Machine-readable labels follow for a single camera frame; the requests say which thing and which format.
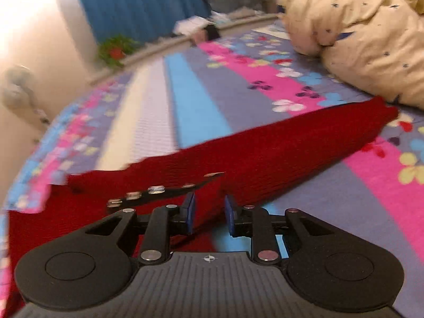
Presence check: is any blue curtain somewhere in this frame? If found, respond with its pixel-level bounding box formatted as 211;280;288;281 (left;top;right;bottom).
71;0;213;43

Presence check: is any white standing fan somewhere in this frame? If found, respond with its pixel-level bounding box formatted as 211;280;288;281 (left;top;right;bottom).
0;66;50;130

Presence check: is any red knitted sweater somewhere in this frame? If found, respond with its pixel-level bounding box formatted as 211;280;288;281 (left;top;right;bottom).
7;97;399;305

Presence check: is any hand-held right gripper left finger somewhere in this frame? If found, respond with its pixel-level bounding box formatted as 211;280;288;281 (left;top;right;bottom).
84;193;196;266

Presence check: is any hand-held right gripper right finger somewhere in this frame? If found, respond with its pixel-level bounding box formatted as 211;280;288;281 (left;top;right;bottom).
224;195;333;265

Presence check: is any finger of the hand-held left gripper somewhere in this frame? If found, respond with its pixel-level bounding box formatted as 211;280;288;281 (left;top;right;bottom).
107;172;226;208

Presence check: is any green potted plant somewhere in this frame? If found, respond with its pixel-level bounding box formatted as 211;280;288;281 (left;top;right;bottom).
98;35;140;68

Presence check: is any white clothes pile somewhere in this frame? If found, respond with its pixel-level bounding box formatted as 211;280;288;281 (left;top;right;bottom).
174;16;213;37

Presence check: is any floral striped bedspread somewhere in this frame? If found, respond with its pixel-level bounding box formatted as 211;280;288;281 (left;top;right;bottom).
0;20;424;318

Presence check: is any cream star-print quilt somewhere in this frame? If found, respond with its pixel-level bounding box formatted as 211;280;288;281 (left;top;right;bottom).
277;0;424;110

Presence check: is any pink and black bag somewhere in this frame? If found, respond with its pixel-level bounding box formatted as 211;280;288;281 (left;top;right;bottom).
192;23;221;43

